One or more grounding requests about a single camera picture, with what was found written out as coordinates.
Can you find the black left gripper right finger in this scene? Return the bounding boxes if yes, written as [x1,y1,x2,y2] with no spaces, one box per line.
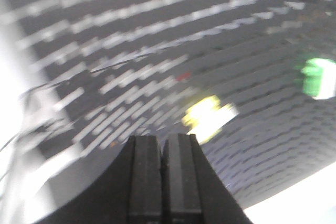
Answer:
[162,134,251,223]

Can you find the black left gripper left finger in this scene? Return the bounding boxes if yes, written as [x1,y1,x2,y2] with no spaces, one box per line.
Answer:
[39,136,162,223]

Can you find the black perforated pegboard panel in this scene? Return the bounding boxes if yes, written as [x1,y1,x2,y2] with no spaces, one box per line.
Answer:
[1,0,335,207]

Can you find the yellow toggle switch lower row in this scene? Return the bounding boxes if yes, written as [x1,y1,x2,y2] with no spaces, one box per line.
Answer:
[182,95,239,145]

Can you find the green-lit white toggle switch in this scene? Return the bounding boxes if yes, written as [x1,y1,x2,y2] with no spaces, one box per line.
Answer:
[295,57,335,100]

